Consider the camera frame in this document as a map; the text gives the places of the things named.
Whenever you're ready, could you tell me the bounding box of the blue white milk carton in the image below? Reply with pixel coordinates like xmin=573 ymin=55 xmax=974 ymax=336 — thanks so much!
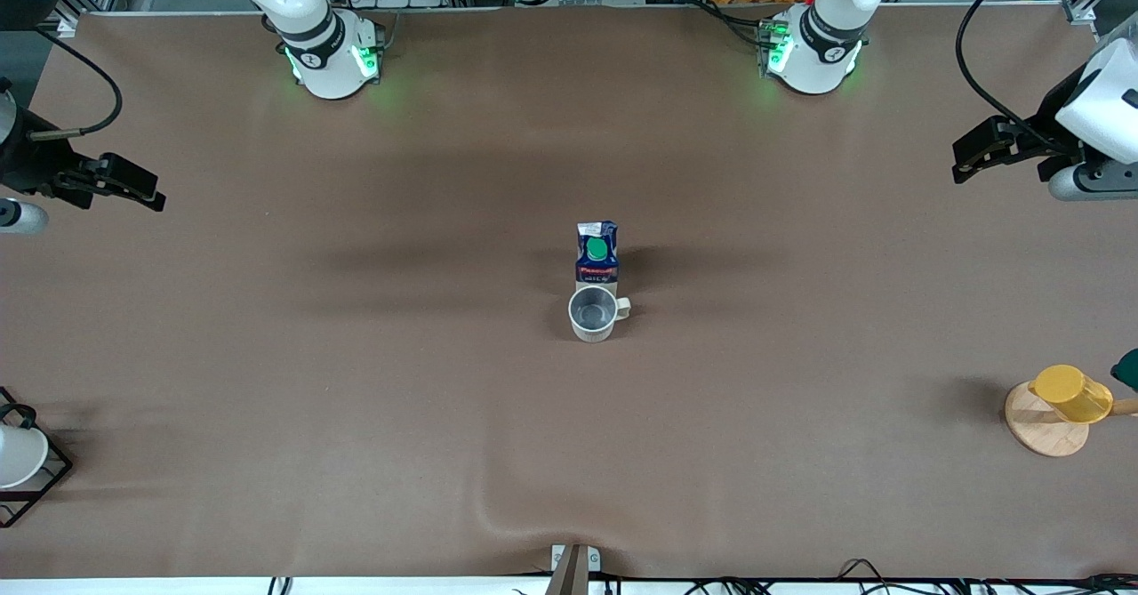
xmin=575 ymin=221 xmax=621 ymax=292

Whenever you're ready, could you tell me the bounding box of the round wooden stand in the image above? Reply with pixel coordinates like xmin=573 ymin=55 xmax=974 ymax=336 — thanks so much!
xmin=1006 ymin=382 xmax=1138 ymax=458

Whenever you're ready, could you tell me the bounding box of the black wire rack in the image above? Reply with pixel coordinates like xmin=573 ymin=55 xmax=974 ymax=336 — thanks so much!
xmin=0 ymin=387 xmax=74 ymax=528

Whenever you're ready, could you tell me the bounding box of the yellow plastic cup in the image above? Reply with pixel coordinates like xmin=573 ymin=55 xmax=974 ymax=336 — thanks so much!
xmin=1029 ymin=365 xmax=1114 ymax=424

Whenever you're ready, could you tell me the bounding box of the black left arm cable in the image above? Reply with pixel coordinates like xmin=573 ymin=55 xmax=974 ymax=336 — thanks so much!
xmin=956 ymin=0 xmax=1087 ymax=148

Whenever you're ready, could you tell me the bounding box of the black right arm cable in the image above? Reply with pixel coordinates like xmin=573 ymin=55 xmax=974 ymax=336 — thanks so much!
xmin=27 ymin=28 xmax=123 ymax=142

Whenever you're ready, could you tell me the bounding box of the beige ceramic mug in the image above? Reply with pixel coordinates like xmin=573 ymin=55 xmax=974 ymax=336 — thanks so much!
xmin=568 ymin=285 xmax=633 ymax=343

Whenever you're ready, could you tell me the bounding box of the brown table cover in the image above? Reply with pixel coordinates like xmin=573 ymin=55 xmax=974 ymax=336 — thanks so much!
xmin=0 ymin=4 xmax=1138 ymax=580

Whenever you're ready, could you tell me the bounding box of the grey metal table bracket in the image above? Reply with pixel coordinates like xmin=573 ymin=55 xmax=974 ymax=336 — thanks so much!
xmin=546 ymin=543 xmax=602 ymax=595

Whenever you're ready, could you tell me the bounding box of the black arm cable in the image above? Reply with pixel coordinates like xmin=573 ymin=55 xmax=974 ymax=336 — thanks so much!
xmin=27 ymin=28 xmax=123 ymax=142
xmin=956 ymin=0 xmax=1087 ymax=148

